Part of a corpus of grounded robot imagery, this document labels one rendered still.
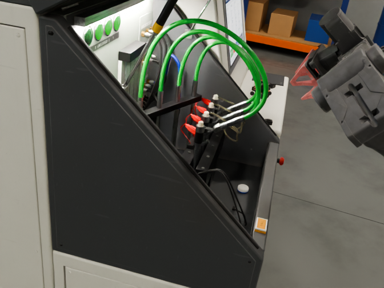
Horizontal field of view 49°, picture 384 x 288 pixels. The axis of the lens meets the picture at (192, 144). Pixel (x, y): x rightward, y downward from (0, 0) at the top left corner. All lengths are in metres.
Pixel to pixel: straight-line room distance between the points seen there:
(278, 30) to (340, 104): 6.01
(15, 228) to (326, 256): 1.88
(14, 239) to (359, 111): 1.04
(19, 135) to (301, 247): 1.95
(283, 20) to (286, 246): 4.45
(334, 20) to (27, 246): 1.02
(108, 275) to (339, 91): 0.87
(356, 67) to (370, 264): 2.22
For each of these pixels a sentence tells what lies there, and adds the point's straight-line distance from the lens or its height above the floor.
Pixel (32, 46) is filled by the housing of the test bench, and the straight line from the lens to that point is 1.01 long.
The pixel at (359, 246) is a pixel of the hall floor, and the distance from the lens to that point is 2.87.
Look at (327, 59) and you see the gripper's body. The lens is 1.10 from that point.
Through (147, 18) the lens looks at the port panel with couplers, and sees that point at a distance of 1.52.
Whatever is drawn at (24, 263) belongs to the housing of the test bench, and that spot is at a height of 0.71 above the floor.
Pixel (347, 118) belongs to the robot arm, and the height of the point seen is 1.46.
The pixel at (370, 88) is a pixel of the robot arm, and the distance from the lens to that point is 0.60.
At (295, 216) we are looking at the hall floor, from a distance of 2.93.
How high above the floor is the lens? 1.67
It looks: 28 degrees down
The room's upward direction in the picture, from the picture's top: 7 degrees clockwise
